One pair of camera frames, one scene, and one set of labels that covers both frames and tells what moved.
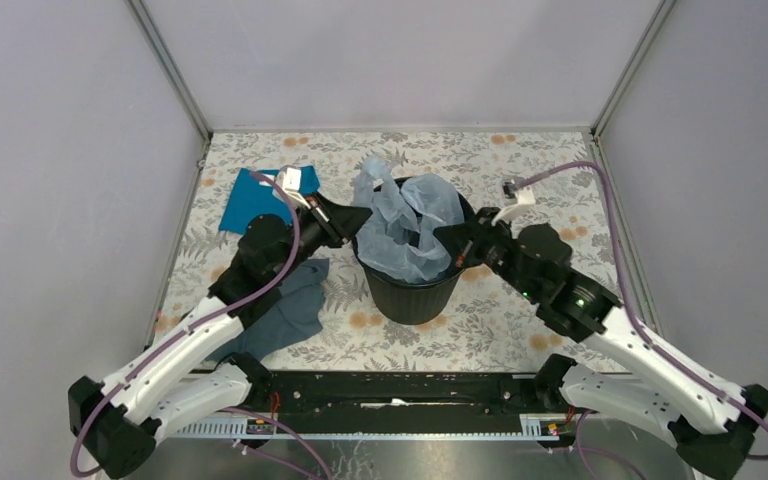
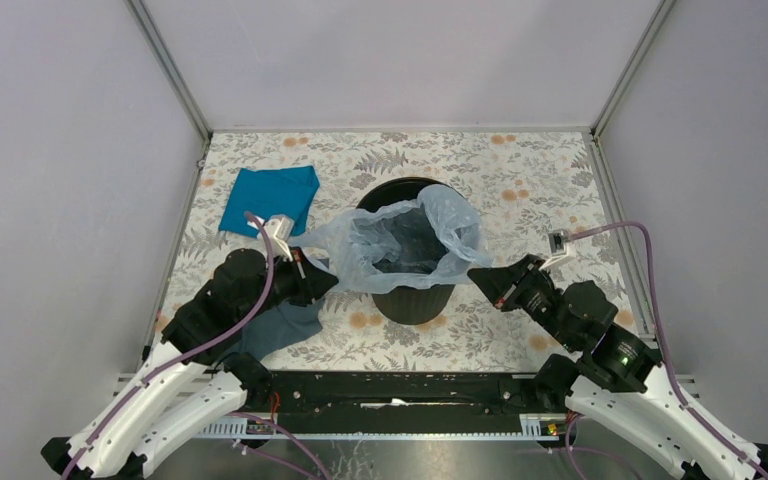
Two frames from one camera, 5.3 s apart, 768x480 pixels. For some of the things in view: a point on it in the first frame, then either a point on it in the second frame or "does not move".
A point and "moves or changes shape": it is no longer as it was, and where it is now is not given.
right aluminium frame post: (649, 35) does not move
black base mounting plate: (401, 393) does not move
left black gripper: (345, 221) → (312, 280)
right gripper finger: (458, 238) → (499, 284)
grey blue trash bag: (297, 313) does not move
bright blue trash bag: (251, 198) does not move
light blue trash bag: (398, 237) moves or changes shape
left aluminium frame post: (171, 68) does not move
